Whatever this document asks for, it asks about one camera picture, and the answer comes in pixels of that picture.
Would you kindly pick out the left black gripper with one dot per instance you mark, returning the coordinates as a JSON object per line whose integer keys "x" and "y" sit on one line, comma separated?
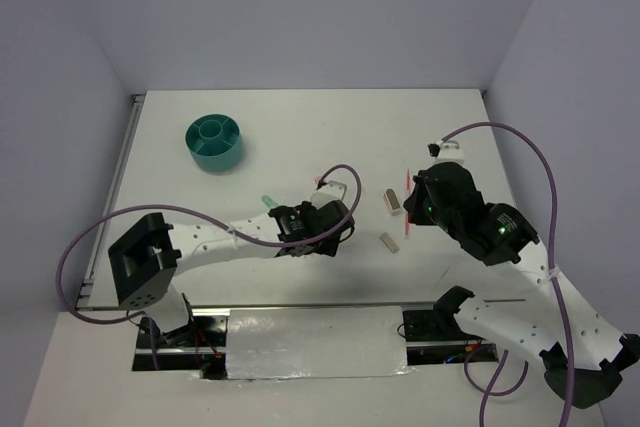
{"x": 329, "y": 247}

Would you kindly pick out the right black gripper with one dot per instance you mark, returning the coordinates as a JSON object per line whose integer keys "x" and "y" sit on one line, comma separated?
{"x": 412, "y": 204}

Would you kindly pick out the pink pen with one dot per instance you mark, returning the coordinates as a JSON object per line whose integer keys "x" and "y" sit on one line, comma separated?
{"x": 408, "y": 191}

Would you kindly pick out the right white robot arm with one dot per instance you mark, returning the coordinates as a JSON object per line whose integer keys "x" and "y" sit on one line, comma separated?
{"x": 574, "y": 344}

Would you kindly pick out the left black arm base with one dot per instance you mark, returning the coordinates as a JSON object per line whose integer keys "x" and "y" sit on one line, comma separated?
{"x": 201, "y": 351}

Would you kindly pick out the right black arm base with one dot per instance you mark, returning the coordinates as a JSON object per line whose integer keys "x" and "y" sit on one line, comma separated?
{"x": 428, "y": 343}

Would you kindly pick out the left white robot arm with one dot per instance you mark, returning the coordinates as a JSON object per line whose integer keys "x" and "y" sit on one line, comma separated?
{"x": 146, "y": 258}

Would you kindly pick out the green highlighter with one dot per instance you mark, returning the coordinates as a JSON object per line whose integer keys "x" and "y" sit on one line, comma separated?
{"x": 269, "y": 202}

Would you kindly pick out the brown-top white eraser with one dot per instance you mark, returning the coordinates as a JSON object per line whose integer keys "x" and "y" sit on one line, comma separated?
{"x": 392, "y": 202}

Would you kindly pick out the beige eraser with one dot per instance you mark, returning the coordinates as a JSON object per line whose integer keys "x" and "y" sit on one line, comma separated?
{"x": 389, "y": 243}

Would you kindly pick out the silver foil sheet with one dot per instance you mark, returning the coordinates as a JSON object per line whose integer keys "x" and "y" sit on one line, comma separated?
{"x": 306, "y": 343}

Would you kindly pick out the teal round divided organizer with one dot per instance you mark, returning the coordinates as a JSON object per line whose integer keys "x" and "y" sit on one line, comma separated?
{"x": 214, "y": 142}

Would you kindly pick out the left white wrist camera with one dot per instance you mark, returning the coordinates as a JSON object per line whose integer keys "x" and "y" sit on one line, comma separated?
{"x": 327, "y": 192}

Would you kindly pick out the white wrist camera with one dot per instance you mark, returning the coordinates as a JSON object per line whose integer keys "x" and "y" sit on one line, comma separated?
{"x": 327, "y": 192}
{"x": 446, "y": 152}

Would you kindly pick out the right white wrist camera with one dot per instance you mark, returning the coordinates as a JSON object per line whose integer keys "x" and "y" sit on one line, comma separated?
{"x": 446, "y": 152}

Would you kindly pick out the aluminium rail left edge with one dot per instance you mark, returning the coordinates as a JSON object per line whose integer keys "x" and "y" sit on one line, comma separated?
{"x": 82, "y": 302}

